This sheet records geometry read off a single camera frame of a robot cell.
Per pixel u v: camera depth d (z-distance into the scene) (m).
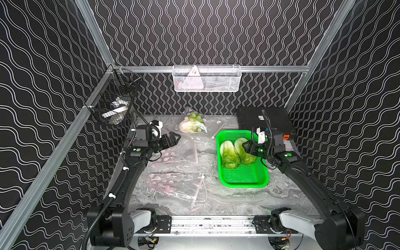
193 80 0.90
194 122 1.06
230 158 0.88
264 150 0.67
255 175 0.90
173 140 0.70
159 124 0.73
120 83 0.99
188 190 0.86
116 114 0.73
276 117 1.15
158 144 0.67
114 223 0.39
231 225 0.76
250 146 0.72
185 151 1.01
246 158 0.89
